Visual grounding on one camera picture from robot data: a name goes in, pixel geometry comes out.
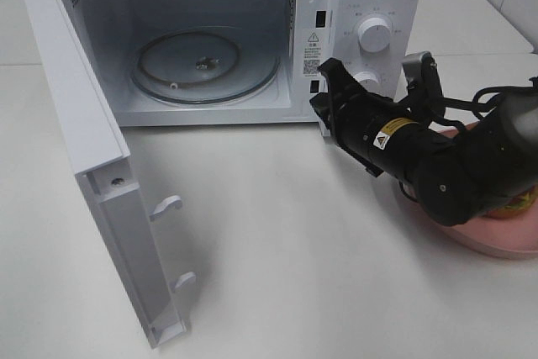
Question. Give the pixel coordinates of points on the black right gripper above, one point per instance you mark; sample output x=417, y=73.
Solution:
x=371, y=128

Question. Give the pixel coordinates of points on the white timer knob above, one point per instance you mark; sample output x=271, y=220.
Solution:
x=368, y=79

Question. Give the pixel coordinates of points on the toy hamburger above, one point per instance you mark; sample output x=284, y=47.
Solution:
x=517, y=206

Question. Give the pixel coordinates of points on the pink round plate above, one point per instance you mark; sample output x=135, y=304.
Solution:
x=496, y=237

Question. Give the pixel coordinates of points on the white microwave door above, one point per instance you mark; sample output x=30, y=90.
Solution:
x=100, y=162

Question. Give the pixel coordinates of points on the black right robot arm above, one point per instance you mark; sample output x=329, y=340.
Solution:
x=512, y=108

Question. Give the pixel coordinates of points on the upper white power knob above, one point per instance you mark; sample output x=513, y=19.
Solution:
x=374, y=34

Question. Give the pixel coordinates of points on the glass microwave turntable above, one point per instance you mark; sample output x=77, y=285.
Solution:
x=209, y=65

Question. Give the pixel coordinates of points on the white microwave oven body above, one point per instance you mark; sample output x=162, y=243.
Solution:
x=307, y=33

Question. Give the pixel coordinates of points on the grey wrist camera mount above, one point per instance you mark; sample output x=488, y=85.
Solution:
x=420, y=71

